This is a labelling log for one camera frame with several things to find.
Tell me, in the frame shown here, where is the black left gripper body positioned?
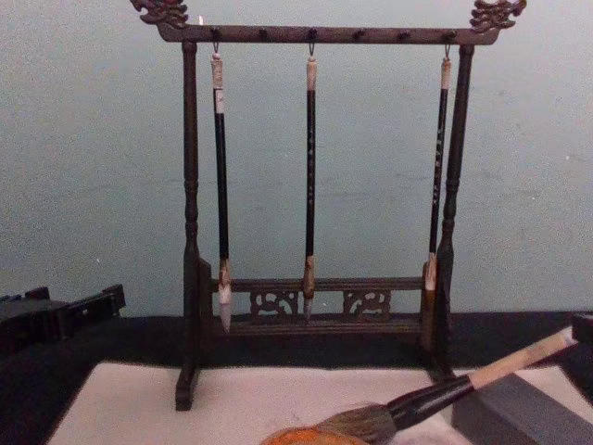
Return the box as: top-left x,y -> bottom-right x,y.
0,286 -> 76,347

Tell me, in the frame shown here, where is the large brush with cream handle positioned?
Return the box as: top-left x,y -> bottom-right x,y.
317,325 -> 580,445

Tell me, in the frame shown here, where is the black table cloth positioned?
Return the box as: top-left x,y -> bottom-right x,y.
0,309 -> 593,445

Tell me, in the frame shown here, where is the grey stone block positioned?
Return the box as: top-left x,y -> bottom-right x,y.
450,372 -> 593,445

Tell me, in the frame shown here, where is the dark carved wooden brush rack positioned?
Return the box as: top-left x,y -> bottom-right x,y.
129,0 -> 529,413

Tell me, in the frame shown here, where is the white felt mat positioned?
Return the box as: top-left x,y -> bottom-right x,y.
45,360 -> 593,445

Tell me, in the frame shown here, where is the hanging brush with white tip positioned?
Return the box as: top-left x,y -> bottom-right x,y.
210,41 -> 233,335

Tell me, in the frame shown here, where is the hanging brush with brown tip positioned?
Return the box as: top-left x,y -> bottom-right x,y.
422,43 -> 454,352

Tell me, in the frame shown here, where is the orange round object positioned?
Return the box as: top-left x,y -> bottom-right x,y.
258,426 -> 356,445

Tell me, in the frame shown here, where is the hanging brush with grey tip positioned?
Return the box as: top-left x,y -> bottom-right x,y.
301,43 -> 319,324

